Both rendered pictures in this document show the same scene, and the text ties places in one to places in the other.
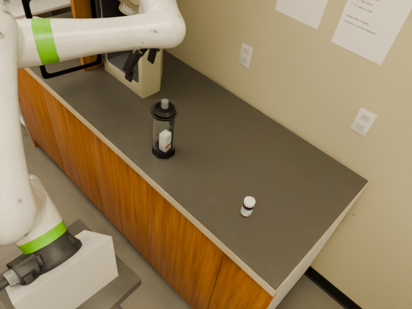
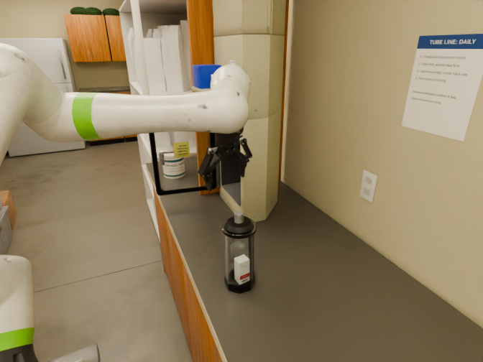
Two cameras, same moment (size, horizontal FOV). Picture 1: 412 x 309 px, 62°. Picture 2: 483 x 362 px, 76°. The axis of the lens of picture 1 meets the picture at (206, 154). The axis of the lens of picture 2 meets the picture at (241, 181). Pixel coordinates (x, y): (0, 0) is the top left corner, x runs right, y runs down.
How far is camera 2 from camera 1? 0.52 m
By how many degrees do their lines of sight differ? 33
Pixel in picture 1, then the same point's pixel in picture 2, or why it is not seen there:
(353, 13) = not seen: outside the picture
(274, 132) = (405, 289)
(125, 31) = (170, 105)
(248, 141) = (361, 294)
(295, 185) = not seen: outside the picture
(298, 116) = (446, 271)
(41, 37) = (80, 104)
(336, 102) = not seen: outside the picture
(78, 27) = (121, 98)
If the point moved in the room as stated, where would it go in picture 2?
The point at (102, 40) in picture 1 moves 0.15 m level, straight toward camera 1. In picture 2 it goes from (142, 113) to (108, 129)
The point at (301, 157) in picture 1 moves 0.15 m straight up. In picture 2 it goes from (450, 337) to (465, 294)
